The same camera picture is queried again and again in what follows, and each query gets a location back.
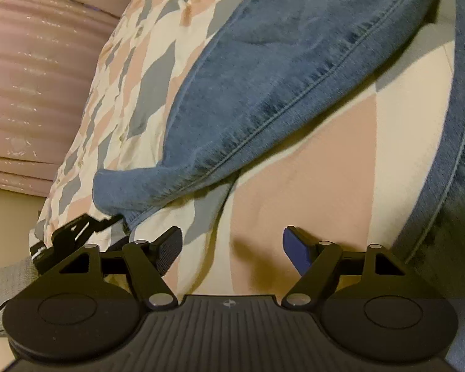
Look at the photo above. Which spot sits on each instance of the grey cloth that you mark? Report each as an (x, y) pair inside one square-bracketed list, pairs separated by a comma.
[(8, 283)]

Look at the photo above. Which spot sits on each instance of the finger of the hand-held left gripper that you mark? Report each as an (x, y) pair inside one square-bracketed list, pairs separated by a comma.
[(81, 233)]

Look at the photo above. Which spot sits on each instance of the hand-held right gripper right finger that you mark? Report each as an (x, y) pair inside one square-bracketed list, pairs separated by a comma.
[(295, 252)]

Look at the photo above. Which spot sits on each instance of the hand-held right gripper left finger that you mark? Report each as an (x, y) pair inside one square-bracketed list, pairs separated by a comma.
[(169, 247)]

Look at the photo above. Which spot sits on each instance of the patterned bed sheet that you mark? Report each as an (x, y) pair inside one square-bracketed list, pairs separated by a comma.
[(333, 186)]

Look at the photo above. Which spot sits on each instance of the pink pleated curtain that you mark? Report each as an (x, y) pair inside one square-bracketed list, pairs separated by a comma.
[(38, 85)]

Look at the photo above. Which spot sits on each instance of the blue denim jeans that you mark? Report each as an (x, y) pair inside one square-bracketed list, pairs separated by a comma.
[(294, 66)]

